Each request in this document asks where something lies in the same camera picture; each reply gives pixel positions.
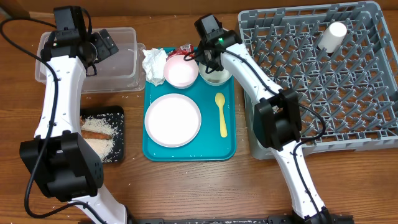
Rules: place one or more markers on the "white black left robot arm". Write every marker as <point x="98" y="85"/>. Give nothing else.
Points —
<point x="60" y="161"/>

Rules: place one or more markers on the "red snack wrapper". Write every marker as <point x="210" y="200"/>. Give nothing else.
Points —
<point x="182" y="50"/>

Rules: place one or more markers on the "pale green bowl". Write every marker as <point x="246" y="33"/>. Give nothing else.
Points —
<point x="215" y="78"/>

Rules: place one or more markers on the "yellow plastic spoon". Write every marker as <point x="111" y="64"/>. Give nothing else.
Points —
<point x="220" y="101"/>

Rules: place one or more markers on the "clear plastic bin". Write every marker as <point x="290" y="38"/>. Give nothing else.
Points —
<point x="121" y="71"/>

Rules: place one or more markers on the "grey dishwasher rack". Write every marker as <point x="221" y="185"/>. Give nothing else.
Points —
<point x="351" y="93"/>

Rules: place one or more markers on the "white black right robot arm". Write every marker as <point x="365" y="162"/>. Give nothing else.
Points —
<point x="276" y="124"/>

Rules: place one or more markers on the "crumpled white napkin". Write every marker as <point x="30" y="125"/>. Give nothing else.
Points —
<point x="153" y="64"/>

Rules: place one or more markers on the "white cup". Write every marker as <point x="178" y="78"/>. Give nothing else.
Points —
<point x="333" y="37"/>

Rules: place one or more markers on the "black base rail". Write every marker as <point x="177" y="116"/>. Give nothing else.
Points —
<point x="282" y="219"/>

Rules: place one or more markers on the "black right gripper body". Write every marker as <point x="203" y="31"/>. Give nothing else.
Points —
<point x="204" y="58"/>

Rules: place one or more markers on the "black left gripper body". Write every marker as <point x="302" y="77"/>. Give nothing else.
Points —
<point x="94" y="40"/>

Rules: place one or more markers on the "teal tray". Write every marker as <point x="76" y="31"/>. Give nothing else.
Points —
<point x="208" y="145"/>

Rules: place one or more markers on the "white pink plate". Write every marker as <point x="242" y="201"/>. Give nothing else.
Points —
<point x="172" y="120"/>

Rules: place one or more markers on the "orange carrot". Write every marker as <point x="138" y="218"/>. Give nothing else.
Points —
<point x="93" y="135"/>

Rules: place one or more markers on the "pink bowl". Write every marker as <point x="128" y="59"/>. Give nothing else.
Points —
<point x="180" y="73"/>

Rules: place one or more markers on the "white rice pile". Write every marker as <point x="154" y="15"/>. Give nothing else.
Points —
<point x="109" y="151"/>

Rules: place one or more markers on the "black tray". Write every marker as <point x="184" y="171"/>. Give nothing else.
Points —
<point x="101" y="110"/>

